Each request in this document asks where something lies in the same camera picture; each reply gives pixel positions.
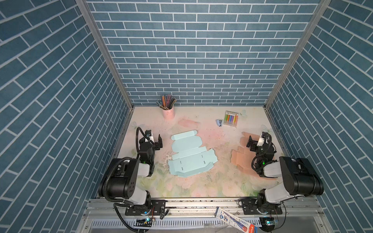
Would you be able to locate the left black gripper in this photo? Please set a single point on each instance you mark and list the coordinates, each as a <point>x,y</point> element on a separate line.
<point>157,142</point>

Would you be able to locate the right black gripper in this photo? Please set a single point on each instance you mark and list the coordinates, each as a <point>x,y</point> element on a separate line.
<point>252,142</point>

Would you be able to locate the mint green paper box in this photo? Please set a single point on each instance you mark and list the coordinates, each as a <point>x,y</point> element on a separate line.
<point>191,157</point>

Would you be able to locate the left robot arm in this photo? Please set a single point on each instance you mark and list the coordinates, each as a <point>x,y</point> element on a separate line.
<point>119,183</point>

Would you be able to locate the flat pink paper box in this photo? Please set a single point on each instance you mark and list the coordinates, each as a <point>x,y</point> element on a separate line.
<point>243,156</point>

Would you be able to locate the white red toothpaste box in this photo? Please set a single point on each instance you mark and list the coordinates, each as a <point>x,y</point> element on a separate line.
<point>234,221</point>

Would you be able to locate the pink pencil cup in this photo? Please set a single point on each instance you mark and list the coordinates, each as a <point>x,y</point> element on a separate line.
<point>168,114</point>

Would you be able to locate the clear case of markers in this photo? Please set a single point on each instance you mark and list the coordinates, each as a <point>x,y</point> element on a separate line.
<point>231,119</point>

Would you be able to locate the bundle of coloured pencils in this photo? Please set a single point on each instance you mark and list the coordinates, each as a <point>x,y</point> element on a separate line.
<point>166,102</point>

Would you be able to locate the left green circuit board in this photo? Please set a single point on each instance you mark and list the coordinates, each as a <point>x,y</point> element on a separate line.
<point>143,222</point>

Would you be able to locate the green circuit board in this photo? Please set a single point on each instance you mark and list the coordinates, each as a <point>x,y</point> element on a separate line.
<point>267,224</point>
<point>143,222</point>

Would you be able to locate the right green circuit board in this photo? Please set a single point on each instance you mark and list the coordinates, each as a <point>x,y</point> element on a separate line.
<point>267,224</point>

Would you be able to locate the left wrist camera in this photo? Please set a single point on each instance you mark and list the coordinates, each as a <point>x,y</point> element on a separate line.
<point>149,136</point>

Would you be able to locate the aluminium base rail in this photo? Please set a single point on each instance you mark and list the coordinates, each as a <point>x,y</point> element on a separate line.
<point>301,215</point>

